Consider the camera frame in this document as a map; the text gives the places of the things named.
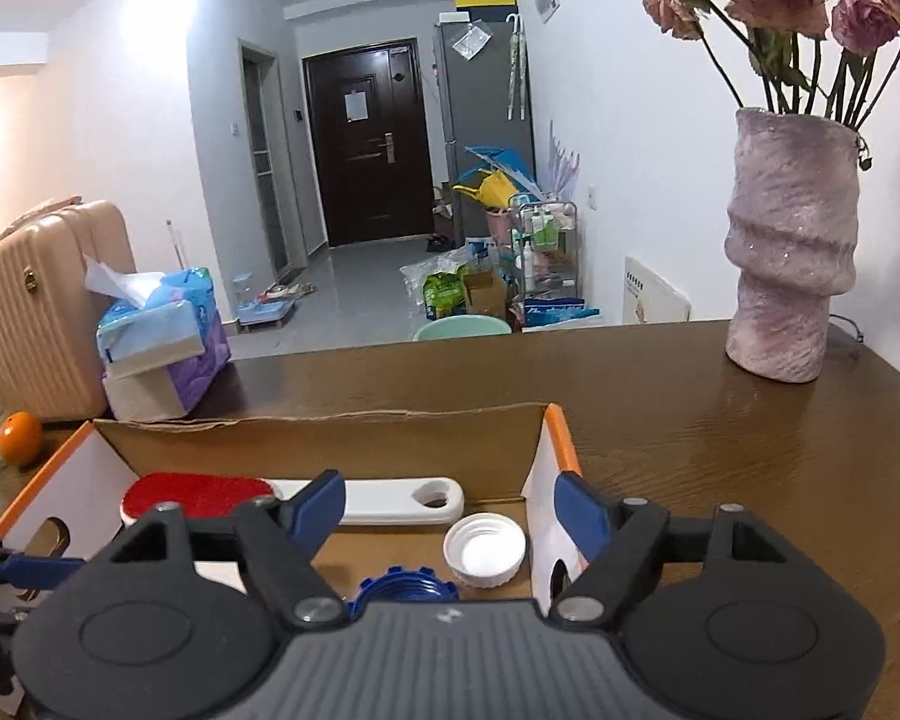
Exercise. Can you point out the white bottle cap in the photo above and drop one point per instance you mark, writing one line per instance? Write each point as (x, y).
(486, 549)

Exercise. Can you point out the green plastic basin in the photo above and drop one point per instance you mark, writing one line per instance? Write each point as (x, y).
(461, 328)

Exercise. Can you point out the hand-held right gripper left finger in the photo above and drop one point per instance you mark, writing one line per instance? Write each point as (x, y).
(311, 517)

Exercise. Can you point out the blue plastic hangers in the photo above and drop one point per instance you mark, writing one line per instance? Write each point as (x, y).
(506, 161)

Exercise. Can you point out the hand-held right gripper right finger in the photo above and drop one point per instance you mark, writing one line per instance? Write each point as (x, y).
(581, 514)

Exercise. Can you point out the white wall outlet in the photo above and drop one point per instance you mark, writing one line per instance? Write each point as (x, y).
(593, 197)

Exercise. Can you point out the pink plastic bucket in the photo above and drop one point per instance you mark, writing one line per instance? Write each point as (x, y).
(499, 225)

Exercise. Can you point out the small brown cardboard box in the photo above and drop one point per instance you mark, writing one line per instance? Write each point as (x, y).
(484, 296)

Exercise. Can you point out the red and white lint brush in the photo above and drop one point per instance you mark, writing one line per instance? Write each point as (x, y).
(375, 499)

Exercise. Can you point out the white folded umbrella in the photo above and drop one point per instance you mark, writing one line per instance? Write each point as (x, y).
(517, 67)

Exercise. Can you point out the pink ribbed suitcase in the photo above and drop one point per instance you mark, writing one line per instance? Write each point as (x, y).
(37, 315)

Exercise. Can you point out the metal storage rack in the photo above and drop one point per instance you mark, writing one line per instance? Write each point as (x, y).
(544, 247)

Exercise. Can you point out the purple tissue pack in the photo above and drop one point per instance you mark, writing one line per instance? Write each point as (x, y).
(187, 382)

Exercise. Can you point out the pink textured vase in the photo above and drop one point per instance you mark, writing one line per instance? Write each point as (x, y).
(791, 240)

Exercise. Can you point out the yellow and black box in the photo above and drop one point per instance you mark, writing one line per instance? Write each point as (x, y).
(486, 4)

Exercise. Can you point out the blue tissue pack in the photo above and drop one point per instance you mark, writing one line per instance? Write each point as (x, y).
(157, 315)

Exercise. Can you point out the dark brown entrance door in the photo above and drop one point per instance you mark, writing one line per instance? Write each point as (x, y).
(367, 142)

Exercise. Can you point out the paper sheet on refrigerator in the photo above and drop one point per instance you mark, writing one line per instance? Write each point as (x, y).
(471, 41)

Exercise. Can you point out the purple plastic hangers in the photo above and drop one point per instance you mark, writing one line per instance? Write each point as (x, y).
(562, 161)

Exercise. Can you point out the grey side door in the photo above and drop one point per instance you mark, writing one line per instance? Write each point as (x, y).
(266, 165)

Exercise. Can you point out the white desk calendar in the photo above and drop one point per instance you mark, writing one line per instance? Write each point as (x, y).
(656, 292)

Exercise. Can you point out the green printed bag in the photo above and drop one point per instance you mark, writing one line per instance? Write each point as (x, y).
(442, 296)

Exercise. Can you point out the blue pet feeder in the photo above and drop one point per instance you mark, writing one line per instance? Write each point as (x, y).
(262, 307)

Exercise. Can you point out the black eyeglasses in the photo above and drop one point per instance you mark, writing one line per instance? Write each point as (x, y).
(847, 326)

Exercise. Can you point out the orange fruit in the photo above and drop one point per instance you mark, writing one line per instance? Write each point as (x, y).
(20, 437)

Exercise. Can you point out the grey refrigerator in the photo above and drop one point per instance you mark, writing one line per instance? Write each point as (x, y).
(480, 105)

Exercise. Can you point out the yellow watering can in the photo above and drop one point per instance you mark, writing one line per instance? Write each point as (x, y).
(487, 187)

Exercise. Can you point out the blue plastic package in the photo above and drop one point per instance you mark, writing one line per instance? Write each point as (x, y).
(562, 313)

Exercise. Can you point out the blue bottle cap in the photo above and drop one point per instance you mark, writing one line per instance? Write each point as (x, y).
(397, 589)

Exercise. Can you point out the red cardboard box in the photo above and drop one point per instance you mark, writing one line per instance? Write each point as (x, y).
(390, 450)

